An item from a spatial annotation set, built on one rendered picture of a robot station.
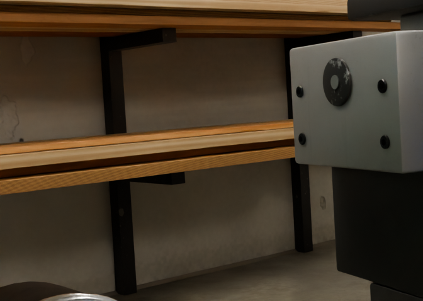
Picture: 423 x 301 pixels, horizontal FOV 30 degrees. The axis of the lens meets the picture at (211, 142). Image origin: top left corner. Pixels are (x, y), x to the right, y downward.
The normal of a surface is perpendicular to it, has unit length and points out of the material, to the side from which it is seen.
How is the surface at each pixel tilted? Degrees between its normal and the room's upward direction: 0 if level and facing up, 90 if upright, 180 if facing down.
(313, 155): 90
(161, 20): 90
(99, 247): 90
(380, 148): 90
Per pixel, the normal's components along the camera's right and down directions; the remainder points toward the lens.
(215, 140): 0.63, 0.00
